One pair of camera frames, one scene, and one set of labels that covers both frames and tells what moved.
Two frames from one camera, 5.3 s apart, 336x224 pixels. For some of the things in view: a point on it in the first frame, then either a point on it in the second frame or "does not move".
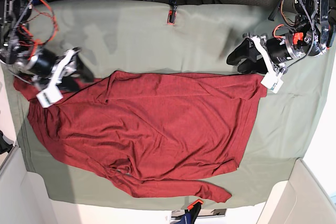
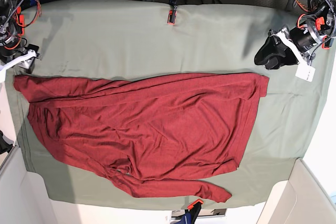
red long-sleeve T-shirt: [158, 132] does not move
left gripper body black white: [45, 66] to [25, 61]
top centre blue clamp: [172, 14] does not move
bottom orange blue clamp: [191, 213] does not move
